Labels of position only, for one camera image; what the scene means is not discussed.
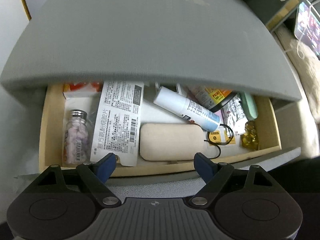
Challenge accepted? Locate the white medicine box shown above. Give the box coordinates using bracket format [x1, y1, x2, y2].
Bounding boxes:
[90, 81, 144, 167]

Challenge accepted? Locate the vitamin C bottle black cap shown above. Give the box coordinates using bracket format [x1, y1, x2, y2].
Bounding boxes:
[188, 86, 237, 113]

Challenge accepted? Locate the white spray bottle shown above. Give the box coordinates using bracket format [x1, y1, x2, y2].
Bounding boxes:
[153, 87, 221, 132]

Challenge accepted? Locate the yellow card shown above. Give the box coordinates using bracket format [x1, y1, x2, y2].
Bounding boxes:
[208, 127, 236, 145]

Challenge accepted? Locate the glass bottle of pink tablets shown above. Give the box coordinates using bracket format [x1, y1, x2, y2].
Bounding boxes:
[63, 109, 90, 165]

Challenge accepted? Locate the silver foil blister pack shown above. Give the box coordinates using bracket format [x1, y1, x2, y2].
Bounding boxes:
[221, 95, 248, 135]

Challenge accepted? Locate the red and white box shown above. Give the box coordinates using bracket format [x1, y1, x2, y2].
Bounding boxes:
[63, 82, 103, 100]

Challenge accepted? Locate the mint green case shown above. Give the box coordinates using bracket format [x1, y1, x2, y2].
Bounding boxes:
[240, 92, 258, 121]

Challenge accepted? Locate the grey nightstand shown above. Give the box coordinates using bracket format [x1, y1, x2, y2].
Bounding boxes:
[1, 0, 301, 101]

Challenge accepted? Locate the white fluffy blanket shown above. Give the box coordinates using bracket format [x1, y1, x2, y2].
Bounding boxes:
[275, 25, 319, 124]

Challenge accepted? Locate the beige case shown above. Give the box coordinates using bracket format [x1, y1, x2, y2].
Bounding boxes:
[139, 123, 207, 161]

